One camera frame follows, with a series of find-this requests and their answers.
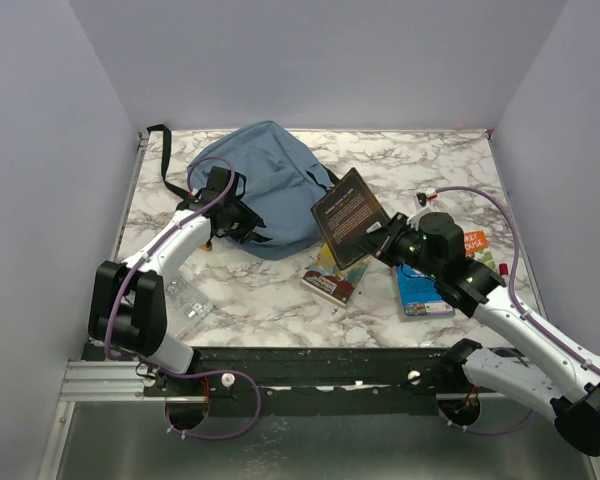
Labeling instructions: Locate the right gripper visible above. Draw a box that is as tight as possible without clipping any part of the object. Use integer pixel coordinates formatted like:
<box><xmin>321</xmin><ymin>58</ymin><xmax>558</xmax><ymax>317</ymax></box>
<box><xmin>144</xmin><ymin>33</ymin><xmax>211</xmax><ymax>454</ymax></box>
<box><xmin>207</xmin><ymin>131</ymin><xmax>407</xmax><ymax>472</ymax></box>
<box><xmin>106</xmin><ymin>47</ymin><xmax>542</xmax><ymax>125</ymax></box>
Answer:
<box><xmin>352</xmin><ymin>212</ymin><xmax>442</xmax><ymax>280</ymax></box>

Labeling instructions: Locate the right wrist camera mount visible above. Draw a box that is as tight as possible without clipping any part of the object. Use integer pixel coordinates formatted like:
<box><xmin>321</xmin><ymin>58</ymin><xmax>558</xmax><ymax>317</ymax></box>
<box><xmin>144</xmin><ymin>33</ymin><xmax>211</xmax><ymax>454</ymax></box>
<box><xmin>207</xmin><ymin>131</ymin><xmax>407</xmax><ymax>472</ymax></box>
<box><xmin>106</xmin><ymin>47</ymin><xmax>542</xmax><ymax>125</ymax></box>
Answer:
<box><xmin>411</xmin><ymin>189</ymin><xmax>439</xmax><ymax>219</ymax></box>

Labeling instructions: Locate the clear plastic box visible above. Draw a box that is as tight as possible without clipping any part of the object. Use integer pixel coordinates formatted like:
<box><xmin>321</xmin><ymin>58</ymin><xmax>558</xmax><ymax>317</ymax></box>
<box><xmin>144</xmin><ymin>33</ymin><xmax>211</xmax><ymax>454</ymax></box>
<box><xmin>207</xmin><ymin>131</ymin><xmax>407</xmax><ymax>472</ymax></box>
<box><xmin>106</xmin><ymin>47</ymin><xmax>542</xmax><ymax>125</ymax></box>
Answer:
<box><xmin>165</xmin><ymin>275</ymin><xmax>213</xmax><ymax>340</ymax></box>

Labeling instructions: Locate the dark Three Days book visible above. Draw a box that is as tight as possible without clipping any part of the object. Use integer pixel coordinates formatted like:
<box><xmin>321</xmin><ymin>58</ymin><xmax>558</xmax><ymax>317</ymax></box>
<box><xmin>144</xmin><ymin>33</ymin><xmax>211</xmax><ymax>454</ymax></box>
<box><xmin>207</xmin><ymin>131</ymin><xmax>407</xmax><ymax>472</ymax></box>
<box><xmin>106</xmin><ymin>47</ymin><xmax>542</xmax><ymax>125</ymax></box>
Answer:
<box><xmin>311</xmin><ymin>168</ymin><xmax>390</xmax><ymax>270</ymax></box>

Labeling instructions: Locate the blue paperback book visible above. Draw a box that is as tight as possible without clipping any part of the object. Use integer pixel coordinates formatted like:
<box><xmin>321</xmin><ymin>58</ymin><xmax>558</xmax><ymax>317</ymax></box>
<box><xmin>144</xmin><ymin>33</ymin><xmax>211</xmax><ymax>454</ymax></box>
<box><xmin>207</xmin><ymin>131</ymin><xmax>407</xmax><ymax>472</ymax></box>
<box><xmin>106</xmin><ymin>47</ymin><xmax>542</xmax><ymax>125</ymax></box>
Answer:
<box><xmin>395</xmin><ymin>264</ymin><xmax>455</xmax><ymax>319</ymax></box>

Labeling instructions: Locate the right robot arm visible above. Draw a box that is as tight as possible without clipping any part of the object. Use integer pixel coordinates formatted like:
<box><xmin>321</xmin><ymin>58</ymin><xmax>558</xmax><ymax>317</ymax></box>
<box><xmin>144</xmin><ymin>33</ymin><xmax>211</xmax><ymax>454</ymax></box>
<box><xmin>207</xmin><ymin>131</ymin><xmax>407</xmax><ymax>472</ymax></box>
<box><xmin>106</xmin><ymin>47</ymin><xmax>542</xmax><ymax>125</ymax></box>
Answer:
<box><xmin>359</xmin><ymin>212</ymin><xmax>600</xmax><ymax>457</ymax></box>

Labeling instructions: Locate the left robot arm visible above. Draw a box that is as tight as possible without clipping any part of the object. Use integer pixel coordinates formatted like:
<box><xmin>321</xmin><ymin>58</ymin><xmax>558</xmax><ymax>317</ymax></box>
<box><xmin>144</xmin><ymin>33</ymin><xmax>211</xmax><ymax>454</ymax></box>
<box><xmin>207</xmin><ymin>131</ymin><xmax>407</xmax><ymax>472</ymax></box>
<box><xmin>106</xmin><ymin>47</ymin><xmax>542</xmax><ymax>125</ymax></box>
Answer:
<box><xmin>88</xmin><ymin>166</ymin><xmax>264</xmax><ymax>395</ymax></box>

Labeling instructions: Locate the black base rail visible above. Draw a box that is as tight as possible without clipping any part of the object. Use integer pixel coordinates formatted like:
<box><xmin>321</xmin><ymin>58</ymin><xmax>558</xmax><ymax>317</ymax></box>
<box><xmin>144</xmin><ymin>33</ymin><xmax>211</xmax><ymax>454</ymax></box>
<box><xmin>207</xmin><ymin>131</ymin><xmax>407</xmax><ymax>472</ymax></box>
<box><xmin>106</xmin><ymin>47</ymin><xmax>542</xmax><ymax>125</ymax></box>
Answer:
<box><xmin>82</xmin><ymin>344</ymin><xmax>481</xmax><ymax>419</ymax></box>

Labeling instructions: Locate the blue backpack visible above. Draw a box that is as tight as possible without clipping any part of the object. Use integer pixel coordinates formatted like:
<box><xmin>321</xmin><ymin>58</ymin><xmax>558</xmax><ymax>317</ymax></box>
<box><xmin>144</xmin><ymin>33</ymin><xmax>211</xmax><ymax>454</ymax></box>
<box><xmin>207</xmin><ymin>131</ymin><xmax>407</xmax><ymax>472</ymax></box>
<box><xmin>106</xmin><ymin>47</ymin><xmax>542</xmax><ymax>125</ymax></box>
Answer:
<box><xmin>164</xmin><ymin>121</ymin><xmax>338</xmax><ymax>260</ymax></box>

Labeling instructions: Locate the yellow Brideshead Revisited book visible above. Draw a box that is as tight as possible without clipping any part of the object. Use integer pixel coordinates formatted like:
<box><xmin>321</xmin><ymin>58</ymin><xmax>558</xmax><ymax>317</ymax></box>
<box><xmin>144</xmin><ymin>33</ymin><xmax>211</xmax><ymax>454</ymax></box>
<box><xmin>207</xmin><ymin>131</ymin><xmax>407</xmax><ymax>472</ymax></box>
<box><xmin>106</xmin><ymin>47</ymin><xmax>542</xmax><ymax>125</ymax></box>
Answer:
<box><xmin>301</xmin><ymin>244</ymin><xmax>371</xmax><ymax>308</ymax></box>

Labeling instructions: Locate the orange Treehouse book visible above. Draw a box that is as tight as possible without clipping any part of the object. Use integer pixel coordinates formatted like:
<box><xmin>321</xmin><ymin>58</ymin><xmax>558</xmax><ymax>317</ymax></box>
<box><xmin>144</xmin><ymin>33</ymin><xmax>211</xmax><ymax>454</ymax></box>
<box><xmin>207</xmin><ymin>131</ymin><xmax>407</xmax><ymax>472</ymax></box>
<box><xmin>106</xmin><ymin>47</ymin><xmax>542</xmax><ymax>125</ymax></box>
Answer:
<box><xmin>464</xmin><ymin>230</ymin><xmax>496</xmax><ymax>270</ymax></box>

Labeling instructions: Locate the aluminium frame rail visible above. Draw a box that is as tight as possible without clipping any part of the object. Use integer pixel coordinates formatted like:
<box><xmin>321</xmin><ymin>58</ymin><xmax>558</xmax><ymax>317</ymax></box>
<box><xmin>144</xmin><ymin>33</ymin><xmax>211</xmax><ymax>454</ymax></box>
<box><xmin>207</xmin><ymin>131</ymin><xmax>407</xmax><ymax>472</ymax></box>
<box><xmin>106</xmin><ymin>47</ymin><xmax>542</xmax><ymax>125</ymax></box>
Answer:
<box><xmin>37</xmin><ymin>132</ymin><xmax>176</xmax><ymax>479</ymax></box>

